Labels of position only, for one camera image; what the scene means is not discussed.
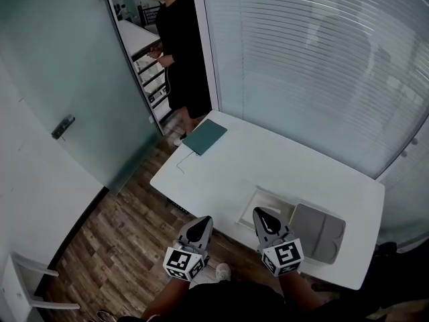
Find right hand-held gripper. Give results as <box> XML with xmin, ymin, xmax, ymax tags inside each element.
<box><xmin>252</xmin><ymin>207</ymin><xmax>304</xmax><ymax>277</ymax></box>

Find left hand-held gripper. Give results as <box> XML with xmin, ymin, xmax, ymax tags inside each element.
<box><xmin>163</xmin><ymin>216</ymin><xmax>215</xmax><ymax>282</ymax></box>

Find white shallow tray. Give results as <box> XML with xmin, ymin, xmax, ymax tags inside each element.
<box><xmin>237</xmin><ymin>184</ymin><xmax>293</xmax><ymax>231</ymax></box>

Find person's right forearm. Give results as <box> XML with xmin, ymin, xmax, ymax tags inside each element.
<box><xmin>278</xmin><ymin>269</ymin><xmax>324</xmax><ymax>304</ymax></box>

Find person's left forearm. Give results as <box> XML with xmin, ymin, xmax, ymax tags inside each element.
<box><xmin>141</xmin><ymin>276</ymin><xmax>192</xmax><ymax>322</ymax></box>

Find black desk control panel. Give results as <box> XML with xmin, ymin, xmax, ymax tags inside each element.
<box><xmin>166</xmin><ymin>197</ymin><xmax>189</xmax><ymax>215</ymax></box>

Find person's white shoe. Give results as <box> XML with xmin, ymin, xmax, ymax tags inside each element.
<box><xmin>215</xmin><ymin>262</ymin><xmax>233</xmax><ymax>282</ymax></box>
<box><xmin>88</xmin><ymin>309</ymin><xmax>117</xmax><ymax>322</ymax></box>

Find gray lid with round recess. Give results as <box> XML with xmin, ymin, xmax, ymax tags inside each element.
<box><xmin>289</xmin><ymin>203</ymin><xmax>347</xmax><ymax>266</ymax></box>

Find person's black clothing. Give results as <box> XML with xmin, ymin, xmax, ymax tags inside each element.
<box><xmin>117</xmin><ymin>278</ymin><xmax>340</xmax><ymax>322</ymax></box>

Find green notebook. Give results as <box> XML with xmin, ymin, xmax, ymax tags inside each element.
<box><xmin>182</xmin><ymin>118</ymin><xmax>229</xmax><ymax>157</ymax></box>

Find white shelf unit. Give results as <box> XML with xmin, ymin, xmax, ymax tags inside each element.
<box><xmin>130</xmin><ymin>4</ymin><xmax>172</xmax><ymax>120</ymax></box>

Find glass partition with white blinds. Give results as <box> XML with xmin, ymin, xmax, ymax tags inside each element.
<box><xmin>200</xmin><ymin>0</ymin><xmax>429</xmax><ymax>248</ymax></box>

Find white chair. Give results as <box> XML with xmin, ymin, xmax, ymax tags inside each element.
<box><xmin>0</xmin><ymin>251</ymin><xmax>82</xmax><ymax>322</ymax></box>

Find long white table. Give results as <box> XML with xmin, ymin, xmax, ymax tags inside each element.
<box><xmin>117</xmin><ymin>17</ymin><xmax>162</xmax><ymax>58</ymax></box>

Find frosted glass door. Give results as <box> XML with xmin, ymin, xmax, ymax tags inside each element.
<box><xmin>0</xmin><ymin>0</ymin><xmax>162</xmax><ymax>195</ymax></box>

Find thin wire on table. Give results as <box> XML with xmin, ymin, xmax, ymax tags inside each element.
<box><xmin>176</xmin><ymin>152</ymin><xmax>196</xmax><ymax>174</ymax></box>

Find thin white cable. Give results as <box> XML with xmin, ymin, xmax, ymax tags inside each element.
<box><xmin>163</xmin><ymin>61</ymin><xmax>174</xmax><ymax>97</ymax></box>

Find black door handle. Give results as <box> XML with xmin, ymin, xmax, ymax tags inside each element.
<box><xmin>50</xmin><ymin>113</ymin><xmax>76</xmax><ymax>141</ymax></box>

